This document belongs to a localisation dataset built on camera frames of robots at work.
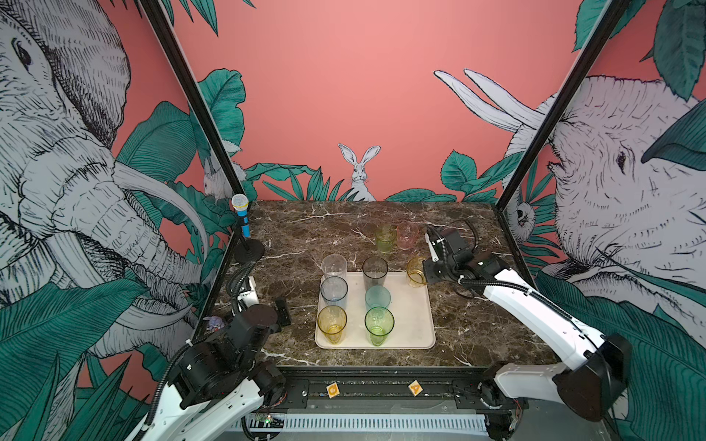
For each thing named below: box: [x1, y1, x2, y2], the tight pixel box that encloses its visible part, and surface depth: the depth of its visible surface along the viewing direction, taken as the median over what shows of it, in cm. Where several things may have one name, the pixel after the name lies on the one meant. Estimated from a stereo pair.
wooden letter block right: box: [408, 379, 424, 397], surface depth 76 cm
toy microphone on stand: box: [231, 193, 251, 238], surface depth 90 cm
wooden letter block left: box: [325, 382, 341, 399], surface depth 76 cm
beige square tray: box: [315, 271, 436, 351], surface depth 87 cm
